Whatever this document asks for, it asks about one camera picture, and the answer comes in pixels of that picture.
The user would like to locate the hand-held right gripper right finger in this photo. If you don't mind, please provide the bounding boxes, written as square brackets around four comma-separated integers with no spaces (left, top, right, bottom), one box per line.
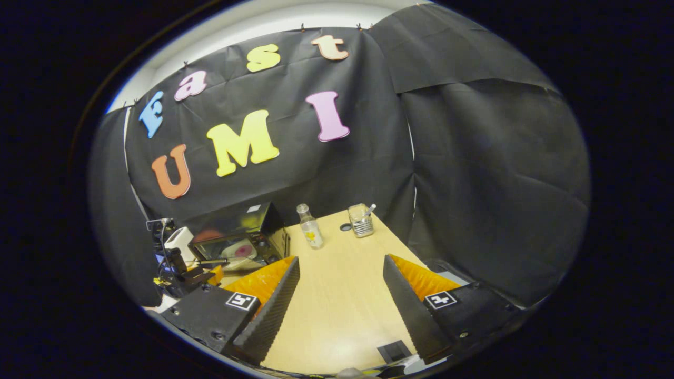
[382,254,522,365]

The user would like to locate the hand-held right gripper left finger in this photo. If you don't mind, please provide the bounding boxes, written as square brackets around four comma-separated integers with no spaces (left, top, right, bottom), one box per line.
[161,255,301,366]

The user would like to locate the white square plate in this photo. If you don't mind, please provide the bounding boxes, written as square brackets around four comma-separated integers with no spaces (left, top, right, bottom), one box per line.
[221,238,259,261]

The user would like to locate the black electric oven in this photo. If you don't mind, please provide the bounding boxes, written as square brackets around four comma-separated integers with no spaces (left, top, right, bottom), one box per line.
[187,202,291,272]

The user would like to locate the white toaster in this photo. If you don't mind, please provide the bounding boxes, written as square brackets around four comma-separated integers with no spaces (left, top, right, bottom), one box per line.
[164,226,196,264]

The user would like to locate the black square table insert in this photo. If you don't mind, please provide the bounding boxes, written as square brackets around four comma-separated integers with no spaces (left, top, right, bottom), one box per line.
[378,340,413,365]

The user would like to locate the clear bottle with yellow flower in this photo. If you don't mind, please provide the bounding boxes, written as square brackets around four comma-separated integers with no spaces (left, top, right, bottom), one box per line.
[296,203,324,250]

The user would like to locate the clear glass cup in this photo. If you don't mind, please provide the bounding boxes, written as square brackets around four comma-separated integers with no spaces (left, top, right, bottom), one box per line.
[348,203,375,238]

